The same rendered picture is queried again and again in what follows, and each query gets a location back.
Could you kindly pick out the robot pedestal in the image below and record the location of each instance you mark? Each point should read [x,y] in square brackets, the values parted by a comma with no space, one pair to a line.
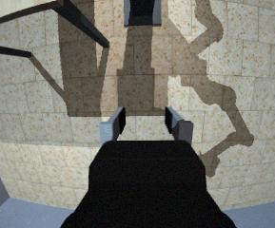
[141,12]

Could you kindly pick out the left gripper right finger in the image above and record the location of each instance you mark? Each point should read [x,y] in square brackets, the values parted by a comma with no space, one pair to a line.
[183,131]

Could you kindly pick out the wooden table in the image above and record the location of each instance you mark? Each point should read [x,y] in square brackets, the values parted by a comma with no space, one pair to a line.
[80,21]

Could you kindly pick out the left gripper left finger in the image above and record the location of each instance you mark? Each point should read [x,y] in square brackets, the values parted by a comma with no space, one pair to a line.
[109,131]

